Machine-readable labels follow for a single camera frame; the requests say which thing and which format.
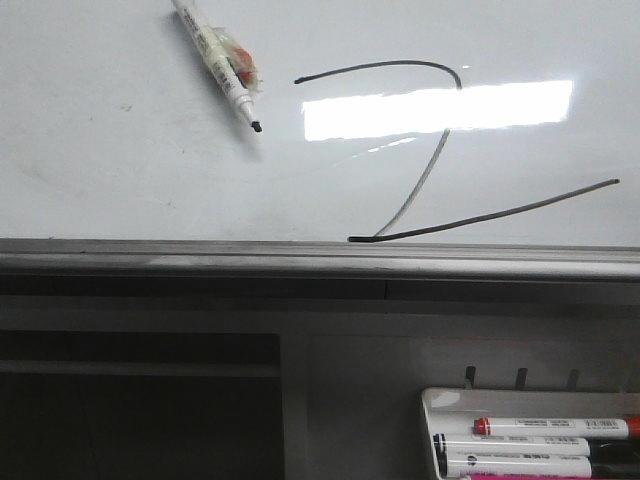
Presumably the upper black capped white marker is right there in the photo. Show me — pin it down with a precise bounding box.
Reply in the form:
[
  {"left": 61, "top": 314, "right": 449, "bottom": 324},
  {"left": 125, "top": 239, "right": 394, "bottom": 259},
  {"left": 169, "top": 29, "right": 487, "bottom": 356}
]
[{"left": 432, "top": 434, "right": 639, "bottom": 457}]

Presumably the grey aluminium whiteboard ledge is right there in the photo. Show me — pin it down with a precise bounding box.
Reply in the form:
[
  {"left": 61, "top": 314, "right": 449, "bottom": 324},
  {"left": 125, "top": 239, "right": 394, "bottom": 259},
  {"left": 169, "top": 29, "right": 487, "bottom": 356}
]
[{"left": 1, "top": 239, "right": 639, "bottom": 301}]

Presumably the black capped white marker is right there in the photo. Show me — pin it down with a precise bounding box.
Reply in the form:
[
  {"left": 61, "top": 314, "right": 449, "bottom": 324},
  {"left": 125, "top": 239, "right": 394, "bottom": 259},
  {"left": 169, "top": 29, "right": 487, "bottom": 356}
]
[
  {"left": 432, "top": 434, "right": 639, "bottom": 457},
  {"left": 437, "top": 453, "right": 639, "bottom": 479}
]

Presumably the red capped white marker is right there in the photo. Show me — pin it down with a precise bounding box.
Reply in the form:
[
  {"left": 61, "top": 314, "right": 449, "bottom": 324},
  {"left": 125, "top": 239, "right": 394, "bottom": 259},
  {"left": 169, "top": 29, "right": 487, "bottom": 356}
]
[{"left": 473, "top": 416, "right": 639, "bottom": 440}]

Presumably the white whiteboard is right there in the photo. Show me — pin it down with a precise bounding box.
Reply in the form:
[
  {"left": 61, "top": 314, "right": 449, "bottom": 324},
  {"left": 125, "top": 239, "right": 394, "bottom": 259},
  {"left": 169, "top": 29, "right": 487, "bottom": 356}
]
[{"left": 1, "top": 1, "right": 639, "bottom": 247}]

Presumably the white black-tipped whiteboard marker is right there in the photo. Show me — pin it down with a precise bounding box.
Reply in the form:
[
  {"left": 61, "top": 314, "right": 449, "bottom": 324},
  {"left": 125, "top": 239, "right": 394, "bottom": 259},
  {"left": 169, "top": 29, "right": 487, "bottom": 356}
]
[{"left": 172, "top": 1, "right": 263, "bottom": 133}]

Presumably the lower black capped white marker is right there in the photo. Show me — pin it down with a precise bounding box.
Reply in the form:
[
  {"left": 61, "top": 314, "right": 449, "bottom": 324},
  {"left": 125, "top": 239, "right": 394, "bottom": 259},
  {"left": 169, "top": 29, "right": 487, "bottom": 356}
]
[{"left": 437, "top": 453, "right": 639, "bottom": 479}]

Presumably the pink marker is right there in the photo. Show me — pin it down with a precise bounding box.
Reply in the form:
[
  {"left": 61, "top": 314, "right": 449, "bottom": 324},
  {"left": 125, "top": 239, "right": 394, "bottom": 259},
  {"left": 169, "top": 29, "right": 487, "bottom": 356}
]
[{"left": 460, "top": 475, "right": 620, "bottom": 480}]

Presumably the white marker tray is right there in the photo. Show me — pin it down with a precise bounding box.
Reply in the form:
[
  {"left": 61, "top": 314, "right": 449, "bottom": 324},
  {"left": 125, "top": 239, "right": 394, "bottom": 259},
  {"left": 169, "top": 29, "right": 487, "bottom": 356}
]
[{"left": 420, "top": 387, "right": 639, "bottom": 479}]

